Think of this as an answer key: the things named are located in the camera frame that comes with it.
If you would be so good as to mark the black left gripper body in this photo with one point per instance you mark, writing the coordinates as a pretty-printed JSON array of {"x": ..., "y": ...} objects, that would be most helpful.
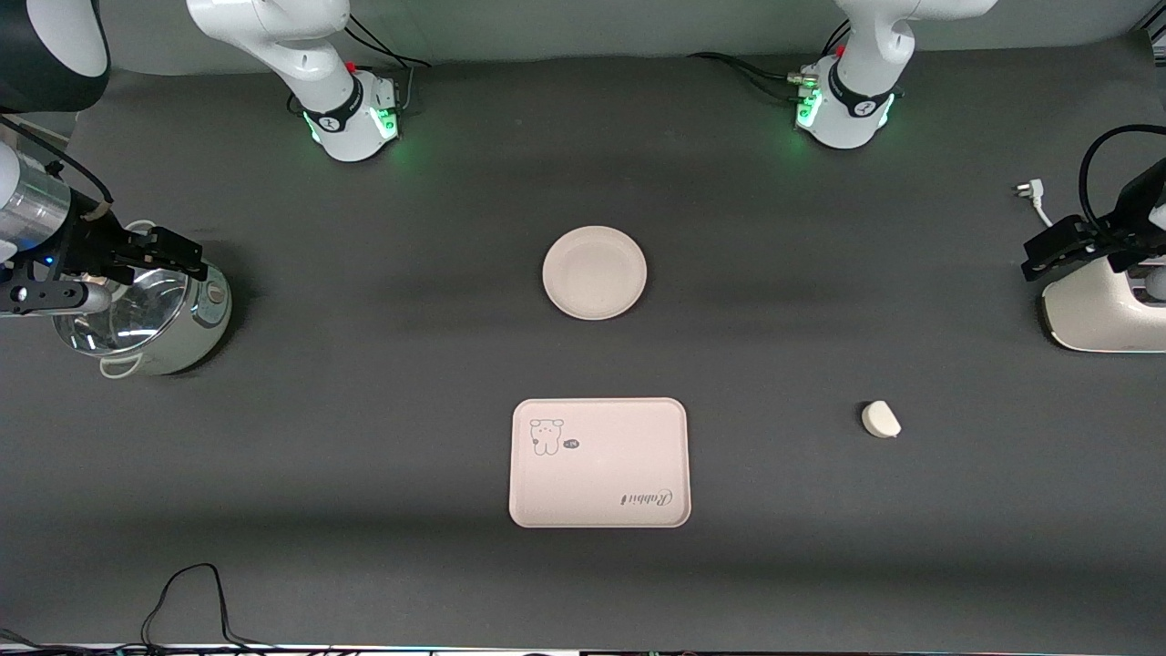
[{"x": 1132, "y": 215}]

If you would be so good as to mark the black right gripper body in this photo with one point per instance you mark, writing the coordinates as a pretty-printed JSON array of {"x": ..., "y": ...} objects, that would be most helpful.
[{"x": 88, "y": 246}]

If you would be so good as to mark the white steamed bun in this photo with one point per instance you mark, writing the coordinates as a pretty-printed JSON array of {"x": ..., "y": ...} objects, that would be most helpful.
[{"x": 880, "y": 420}]

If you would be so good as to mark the round beige plate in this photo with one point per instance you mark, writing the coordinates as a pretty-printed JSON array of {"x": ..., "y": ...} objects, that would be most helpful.
[{"x": 594, "y": 273}]

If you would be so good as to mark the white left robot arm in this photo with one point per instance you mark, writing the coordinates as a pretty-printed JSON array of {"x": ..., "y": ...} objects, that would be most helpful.
[{"x": 861, "y": 109}]

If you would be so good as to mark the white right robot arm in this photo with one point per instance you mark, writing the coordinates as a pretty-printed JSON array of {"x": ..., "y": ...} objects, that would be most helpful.
[{"x": 310, "y": 55}]

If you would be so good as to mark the beige rectangular rabbit tray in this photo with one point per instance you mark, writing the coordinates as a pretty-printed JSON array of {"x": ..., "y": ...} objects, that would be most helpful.
[{"x": 601, "y": 474}]

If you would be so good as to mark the white toaster appliance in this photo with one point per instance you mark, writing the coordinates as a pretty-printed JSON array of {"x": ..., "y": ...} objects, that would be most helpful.
[{"x": 1093, "y": 319}]

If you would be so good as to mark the glass pot lid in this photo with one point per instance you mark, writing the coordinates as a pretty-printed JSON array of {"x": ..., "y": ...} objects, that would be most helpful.
[{"x": 137, "y": 321}]

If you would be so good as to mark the steel pot with glass lid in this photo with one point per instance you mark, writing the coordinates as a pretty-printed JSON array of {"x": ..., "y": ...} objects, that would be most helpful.
[{"x": 196, "y": 337}]

